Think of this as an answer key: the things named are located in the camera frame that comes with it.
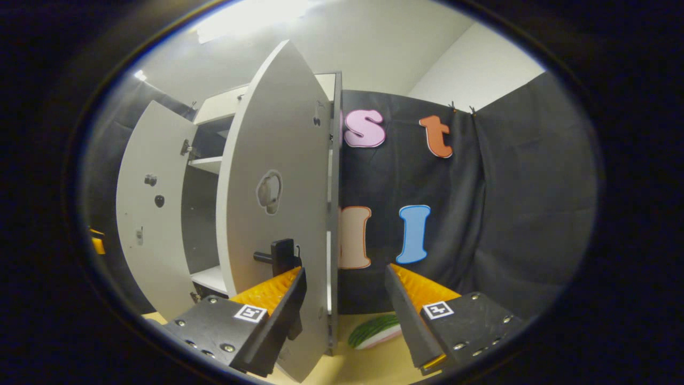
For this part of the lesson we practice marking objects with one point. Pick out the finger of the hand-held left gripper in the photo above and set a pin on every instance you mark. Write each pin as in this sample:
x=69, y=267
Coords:
x=98, y=243

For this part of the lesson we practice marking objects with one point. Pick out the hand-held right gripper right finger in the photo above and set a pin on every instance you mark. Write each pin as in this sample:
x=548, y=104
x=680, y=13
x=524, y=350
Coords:
x=411, y=326

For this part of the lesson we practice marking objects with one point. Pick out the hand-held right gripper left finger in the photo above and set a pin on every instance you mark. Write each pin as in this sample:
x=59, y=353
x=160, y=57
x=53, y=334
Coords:
x=280, y=326

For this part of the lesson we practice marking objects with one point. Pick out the white cabinet door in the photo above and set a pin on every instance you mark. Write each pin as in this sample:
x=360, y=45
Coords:
x=155, y=240
x=288, y=133

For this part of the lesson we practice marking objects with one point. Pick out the white cabinet shelf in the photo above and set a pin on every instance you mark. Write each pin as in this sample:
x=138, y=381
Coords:
x=211, y=279
x=207, y=163

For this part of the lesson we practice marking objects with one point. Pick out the white and grey cabinet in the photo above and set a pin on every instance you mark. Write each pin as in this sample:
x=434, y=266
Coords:
x=335, y=187

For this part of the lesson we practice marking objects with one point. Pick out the toy watermelon slice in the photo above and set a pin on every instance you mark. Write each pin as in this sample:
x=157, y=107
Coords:
x=374, y=330

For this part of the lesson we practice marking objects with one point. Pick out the black backdrop cloth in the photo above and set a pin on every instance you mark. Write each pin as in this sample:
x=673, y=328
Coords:
x=513, y=214

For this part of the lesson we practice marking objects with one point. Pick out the ceiling light panel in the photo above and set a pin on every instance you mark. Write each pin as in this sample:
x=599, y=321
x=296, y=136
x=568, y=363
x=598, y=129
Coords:
x=251, y=18

